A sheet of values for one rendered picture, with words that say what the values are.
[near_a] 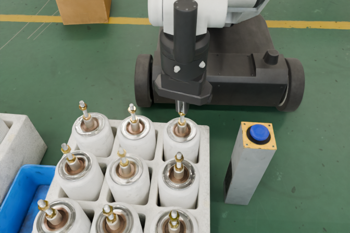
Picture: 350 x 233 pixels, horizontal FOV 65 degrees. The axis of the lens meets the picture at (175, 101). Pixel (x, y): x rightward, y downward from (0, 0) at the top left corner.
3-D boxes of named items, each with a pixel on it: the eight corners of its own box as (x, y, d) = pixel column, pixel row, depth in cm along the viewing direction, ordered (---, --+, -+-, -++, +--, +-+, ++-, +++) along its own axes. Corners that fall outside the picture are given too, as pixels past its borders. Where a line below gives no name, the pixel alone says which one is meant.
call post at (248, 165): (223, 181, 87) (240, 121, 63) (245, 183, 86) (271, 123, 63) (224, 203, 82) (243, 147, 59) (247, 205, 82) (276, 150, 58)
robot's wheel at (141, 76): (144, 81, 117) (139, 42, 102) (155, 81, 117) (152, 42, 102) (137, 117, 104) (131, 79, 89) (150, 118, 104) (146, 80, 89)
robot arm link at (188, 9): (161, 32, 53) (159, -28, 44) (217, 34, 52) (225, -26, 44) (156, 72, 45) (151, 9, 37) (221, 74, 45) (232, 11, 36)
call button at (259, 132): (248, 128, 62) (249, 123, 61) (265, 129, 62) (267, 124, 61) (249, 143, 60) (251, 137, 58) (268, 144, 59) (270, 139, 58)
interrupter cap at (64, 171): (52, 166, 63) (51, 165, 62) (81, 146, 66) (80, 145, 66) (69, 189, 59) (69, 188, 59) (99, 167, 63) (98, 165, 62)
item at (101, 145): (94, 180, 79) (77, 146, 66) (83, 155, 85) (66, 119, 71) (124, 165, 83) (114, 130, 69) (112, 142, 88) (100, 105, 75)
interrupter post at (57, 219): (55, 228, 54) (49, 222, 51) (48, 220, 55) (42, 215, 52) (65, 218, 55) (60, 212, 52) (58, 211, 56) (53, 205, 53)
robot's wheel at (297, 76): (268, 84, 116) (282, 46, 101) (279, 85, 116) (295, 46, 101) (278, 122, 102) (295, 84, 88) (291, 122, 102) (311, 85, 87)
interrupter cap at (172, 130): (184, 114, 73) (184, 113, 72) (202, 133, 69) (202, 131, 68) (161, 128, 70) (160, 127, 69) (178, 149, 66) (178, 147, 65)
